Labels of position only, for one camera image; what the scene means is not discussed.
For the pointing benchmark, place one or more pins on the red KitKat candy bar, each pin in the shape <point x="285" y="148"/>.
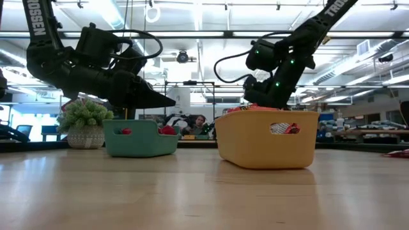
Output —
<point x="167" y="130"/>
<point x="126" y="131"/>

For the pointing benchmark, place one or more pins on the light teal plastic basket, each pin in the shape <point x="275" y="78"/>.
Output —
<point x="140" y="145"/>

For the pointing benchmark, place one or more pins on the yellow plastic basket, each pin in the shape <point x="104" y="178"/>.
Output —
<point x="249" y="143"/>

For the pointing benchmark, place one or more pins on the red snack bags pile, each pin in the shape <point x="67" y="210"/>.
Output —
<point x="397" y="154"/>

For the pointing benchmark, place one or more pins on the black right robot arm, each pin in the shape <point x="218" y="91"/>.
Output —
<point x="319" y="28"/>

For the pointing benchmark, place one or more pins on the black background robot arm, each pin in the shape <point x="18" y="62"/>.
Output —
<point x="174" y="119"/>

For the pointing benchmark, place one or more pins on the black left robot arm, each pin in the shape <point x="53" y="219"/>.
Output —
<point x="41" y="64"/>

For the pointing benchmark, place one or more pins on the black monitor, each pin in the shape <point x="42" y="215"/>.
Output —
<point x="128" y="114"/>

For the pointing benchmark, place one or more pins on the white cylindrical column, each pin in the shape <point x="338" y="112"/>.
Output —
<point x="179" y="99"/>

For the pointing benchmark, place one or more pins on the green artificial potted plant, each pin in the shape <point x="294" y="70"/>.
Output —
<point x="83" y="115"/>

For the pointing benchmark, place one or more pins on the blue storage bin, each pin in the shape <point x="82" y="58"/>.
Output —
<point x="326" y="117"/>

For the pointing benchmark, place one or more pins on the person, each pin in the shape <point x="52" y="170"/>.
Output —
<point x="199" y="121"/>

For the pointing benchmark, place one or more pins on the dark blue bench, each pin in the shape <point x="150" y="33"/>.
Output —
<point x="51" y="131"/>

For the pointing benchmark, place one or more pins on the white plastic bottle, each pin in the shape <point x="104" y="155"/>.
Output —
<point x="340" y="122"/>

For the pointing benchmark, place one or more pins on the yellow hanging hook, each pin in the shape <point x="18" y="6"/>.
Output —
<point x="326" y="40"/>

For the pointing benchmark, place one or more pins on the black office chair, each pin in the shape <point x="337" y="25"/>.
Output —
<point x="25" y="129"/>

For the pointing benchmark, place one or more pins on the white ceiling vent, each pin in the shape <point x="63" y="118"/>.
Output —
<point x="363" y="48"/>

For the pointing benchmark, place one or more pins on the wooden background table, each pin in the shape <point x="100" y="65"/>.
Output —
<point x="377" y="131"/>

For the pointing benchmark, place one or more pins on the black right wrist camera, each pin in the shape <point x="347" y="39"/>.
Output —
<point x="252" y="83"/>

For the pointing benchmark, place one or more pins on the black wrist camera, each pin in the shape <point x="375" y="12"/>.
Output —
<point x="252" y="83"/>
<point x="129" y="62"/>

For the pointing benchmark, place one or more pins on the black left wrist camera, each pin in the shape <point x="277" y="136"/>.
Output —
<point x="129" y="62"/>

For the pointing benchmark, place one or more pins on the black overhead camera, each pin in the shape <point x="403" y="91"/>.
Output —
<point x="182" y="57"/>

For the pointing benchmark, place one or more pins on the black overhead frame bar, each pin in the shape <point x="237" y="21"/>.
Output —
<point x="191" y="32"/>

